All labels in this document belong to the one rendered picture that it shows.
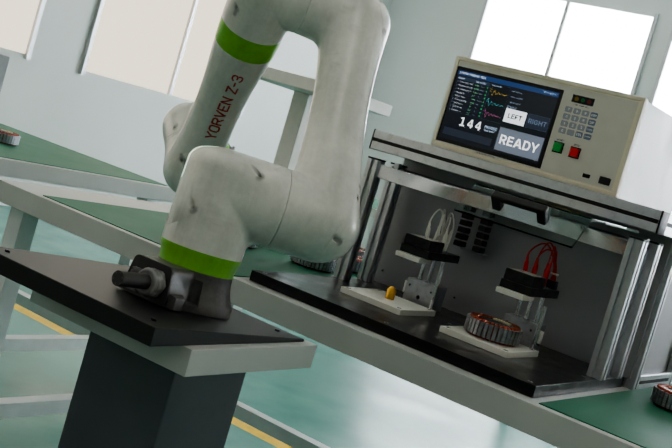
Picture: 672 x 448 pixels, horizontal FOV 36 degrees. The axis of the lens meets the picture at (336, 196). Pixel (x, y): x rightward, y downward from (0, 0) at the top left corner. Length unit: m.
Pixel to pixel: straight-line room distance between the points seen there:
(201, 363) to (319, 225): 0.29
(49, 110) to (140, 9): 1.00
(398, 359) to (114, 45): 5.84
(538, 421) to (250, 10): 0.84
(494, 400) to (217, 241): 0.55
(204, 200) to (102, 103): 6.01
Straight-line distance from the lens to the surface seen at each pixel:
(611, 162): 2.16
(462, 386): 1.83
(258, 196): 1.58
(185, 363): 1.45
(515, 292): 2.10
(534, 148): 2.22
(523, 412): 1.79
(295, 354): 1.65
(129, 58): 7.65
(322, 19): 1.83
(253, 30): 1.84
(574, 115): 2.20
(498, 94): 2.28
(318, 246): 1.62
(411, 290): 2.31
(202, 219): 1.58
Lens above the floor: 1.08
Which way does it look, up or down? 3 degrees down
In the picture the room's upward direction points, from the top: 16 degrees clockwise
